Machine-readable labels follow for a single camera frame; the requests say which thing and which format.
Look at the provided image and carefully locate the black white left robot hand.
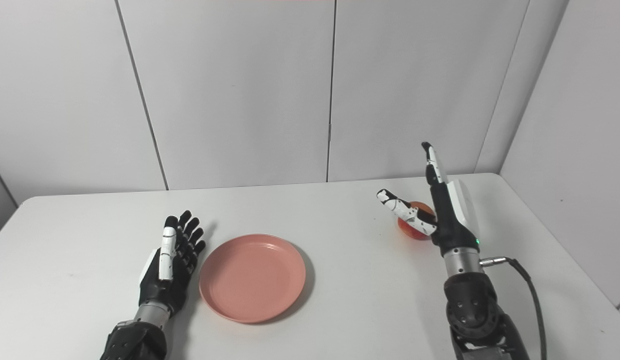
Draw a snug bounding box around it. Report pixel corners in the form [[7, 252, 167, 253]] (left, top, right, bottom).
[[139, 210, 207, 317]]

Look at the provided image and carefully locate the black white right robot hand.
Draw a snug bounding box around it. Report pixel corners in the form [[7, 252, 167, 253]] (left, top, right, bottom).
[[376, 142, 481, 257]]

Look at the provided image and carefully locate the red pomegranate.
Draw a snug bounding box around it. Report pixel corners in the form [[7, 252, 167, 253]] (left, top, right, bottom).
[[397, 201, 436, 241]]

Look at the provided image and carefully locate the pink round plate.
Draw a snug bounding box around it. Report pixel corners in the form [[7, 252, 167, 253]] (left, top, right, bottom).
[[199, 234, 307, 324]]

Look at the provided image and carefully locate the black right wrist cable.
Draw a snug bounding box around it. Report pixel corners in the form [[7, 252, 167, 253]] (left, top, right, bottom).
[[480, 256, 548, 360]]

